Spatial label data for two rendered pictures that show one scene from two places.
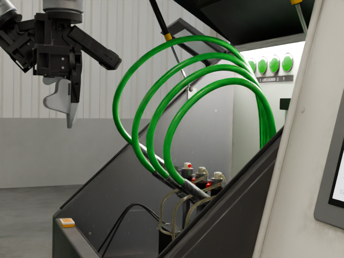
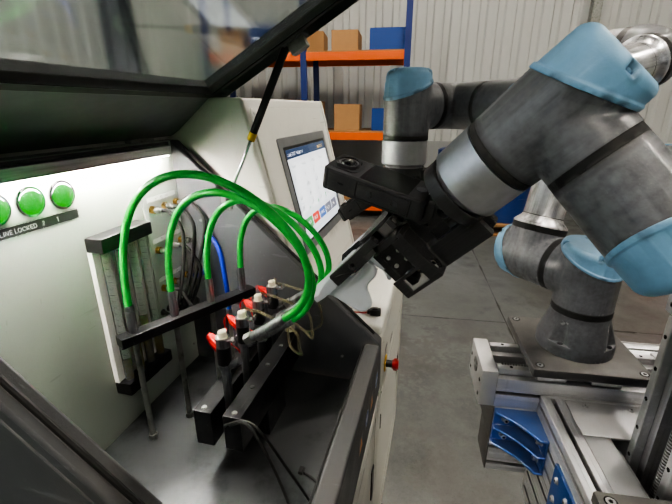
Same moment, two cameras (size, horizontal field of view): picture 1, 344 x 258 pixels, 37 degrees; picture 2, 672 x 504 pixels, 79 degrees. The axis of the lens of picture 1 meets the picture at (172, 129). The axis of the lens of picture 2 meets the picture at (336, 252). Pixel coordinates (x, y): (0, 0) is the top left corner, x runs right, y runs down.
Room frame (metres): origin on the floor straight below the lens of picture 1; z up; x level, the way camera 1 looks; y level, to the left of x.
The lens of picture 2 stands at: (1.61, 0.52, 1.53)
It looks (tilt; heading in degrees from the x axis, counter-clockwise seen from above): 20 degrees down; 215
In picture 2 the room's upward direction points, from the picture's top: straight up
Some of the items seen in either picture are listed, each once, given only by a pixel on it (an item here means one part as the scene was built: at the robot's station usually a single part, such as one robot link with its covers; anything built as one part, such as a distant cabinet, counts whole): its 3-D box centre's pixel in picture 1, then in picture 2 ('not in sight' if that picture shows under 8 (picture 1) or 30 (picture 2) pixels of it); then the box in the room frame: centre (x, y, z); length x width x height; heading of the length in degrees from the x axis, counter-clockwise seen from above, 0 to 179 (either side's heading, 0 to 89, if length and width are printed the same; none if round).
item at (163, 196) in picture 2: not in sight; (172, 243); (1.06, -0.37, 1.20); 0.13 x 0.03 x 0.31; 21
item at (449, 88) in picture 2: not in sight; (460, 106); (0.89, 0.27, 1.53); 0.11 x 0.11 x 0.08; 64
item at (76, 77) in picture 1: (73, 79); not in sight; (0.95, 0.18, 1.31); 0.05 x 0.02 x 0.09; 21
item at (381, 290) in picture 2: not in sight; (364, 277); (0.49, -0.15, 0.97); 0.70 x 0.22 x 0.03; 21
